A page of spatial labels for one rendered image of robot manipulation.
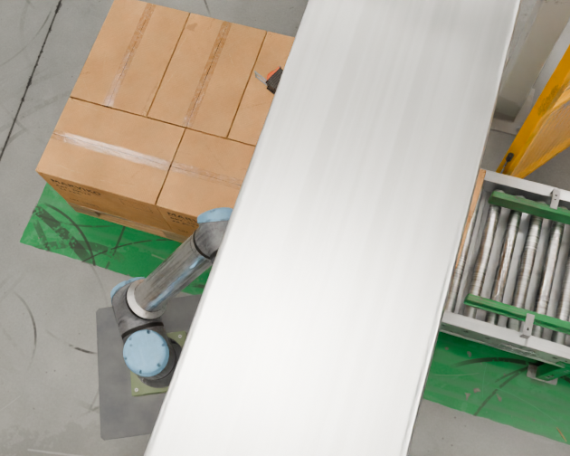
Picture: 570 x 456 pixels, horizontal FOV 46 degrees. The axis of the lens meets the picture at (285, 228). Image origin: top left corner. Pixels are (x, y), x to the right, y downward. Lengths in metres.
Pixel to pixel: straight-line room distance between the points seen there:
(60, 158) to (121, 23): 0.76
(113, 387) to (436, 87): 2.46
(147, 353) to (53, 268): 1.46
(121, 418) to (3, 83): 2.31
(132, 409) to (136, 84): 1.53
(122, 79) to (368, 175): 3.12
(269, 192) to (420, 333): 0.09
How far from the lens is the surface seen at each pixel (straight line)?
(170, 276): 2.18
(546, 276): 3.01
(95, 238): 3.70
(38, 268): 3.77
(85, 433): 3.53
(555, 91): 2.55
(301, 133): 0.31
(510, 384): 3.45
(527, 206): 3.00
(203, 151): 3.13
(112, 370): 2.72
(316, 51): 0.33
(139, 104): 3.31
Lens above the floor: 3.33
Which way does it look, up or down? 71 degrees down
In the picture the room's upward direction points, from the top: 11 degrees counter-clockwise
